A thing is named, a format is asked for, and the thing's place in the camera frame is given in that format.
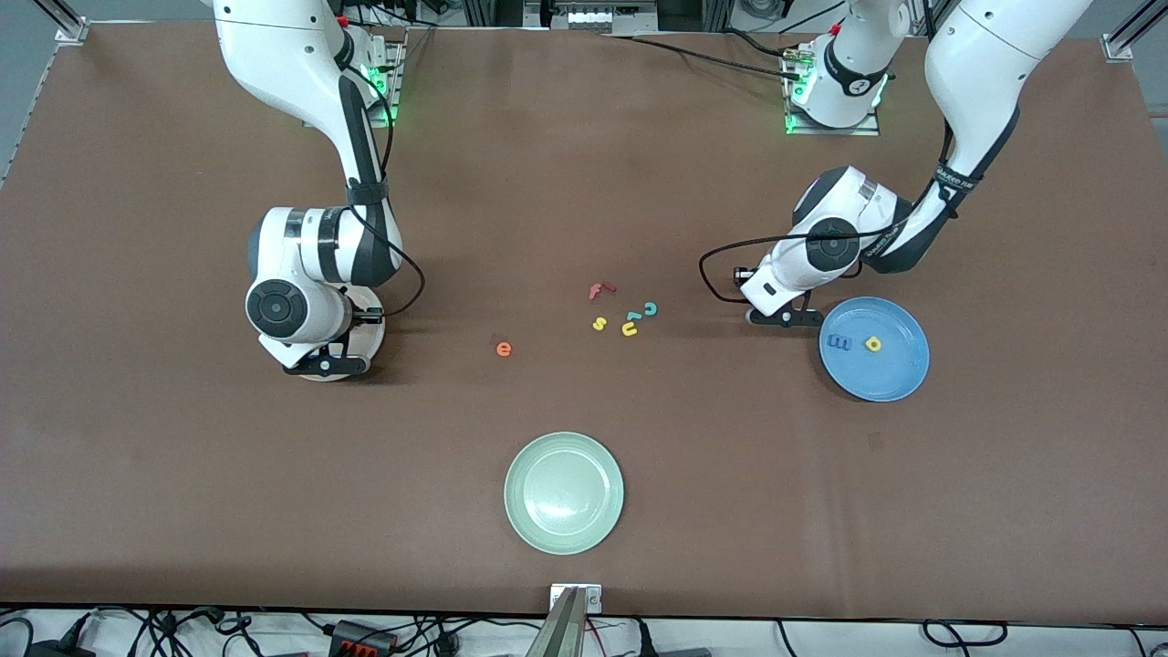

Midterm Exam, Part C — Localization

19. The beige round plate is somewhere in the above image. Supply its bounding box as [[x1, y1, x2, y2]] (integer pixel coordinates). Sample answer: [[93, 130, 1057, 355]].
[[299, 285, 387, 383]]

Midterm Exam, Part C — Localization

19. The black red power strip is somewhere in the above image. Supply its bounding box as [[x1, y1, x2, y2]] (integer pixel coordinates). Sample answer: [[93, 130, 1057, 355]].
[[330, 620, 399, 656]]

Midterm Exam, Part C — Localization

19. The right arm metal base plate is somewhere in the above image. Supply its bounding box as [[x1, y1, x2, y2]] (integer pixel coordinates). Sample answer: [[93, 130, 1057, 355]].
[[360, 36, 408, 129]]

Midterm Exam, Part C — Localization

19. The thin black table cable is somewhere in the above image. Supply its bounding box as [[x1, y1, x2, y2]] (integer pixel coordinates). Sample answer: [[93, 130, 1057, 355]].
[[724, 27, 806, 57], [602, 33, 791, 79]]

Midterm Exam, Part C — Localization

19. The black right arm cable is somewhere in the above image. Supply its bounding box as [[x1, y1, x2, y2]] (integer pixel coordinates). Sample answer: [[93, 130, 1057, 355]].
[[339, 14, 427, 318]]

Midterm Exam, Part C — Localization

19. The grey metal camera post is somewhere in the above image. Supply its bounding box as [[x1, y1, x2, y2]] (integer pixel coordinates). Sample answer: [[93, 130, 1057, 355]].
[[525, 589, 585, 657]]

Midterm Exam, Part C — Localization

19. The blue round plate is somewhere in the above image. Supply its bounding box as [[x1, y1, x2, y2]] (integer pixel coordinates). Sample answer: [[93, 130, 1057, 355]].
[[818, 297, 931, 403]]

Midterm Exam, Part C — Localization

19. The pale green round plate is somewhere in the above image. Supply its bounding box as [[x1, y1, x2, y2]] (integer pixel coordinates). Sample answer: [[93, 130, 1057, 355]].
[[504, 432, 626, 556]]

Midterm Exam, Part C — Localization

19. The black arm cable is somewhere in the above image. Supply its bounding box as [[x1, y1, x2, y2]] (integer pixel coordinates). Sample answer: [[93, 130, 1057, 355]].
[[699, 119, 959, 304], [339, 14, 427, 318]]

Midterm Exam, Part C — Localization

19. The aluminium frame with equipment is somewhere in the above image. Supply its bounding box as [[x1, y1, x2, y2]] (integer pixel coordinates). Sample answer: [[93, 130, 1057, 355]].
[[525, 0, 658, 36]]

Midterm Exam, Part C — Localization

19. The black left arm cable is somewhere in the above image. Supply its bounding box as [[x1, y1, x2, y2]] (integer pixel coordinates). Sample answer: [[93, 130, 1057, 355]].
[[699, 119, 959, 304]]

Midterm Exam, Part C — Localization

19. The metal table edge bracket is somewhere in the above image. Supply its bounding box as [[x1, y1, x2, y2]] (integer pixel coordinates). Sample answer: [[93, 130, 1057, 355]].
[[550, 584, 603, 614]]

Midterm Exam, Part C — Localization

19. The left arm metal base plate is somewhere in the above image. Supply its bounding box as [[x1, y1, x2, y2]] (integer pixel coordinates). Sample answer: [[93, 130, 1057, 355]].
[[785, 41, 882, 138]]

